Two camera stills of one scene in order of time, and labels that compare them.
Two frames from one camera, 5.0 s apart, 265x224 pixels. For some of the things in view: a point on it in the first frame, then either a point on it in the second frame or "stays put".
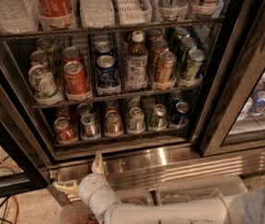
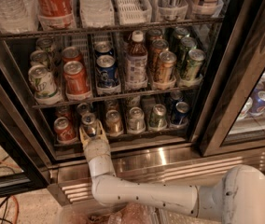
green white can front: (194, 64) stays put
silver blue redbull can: (89, 124) stays put
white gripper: (90, 185) to (96, 147)
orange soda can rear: (71, 53) stays put
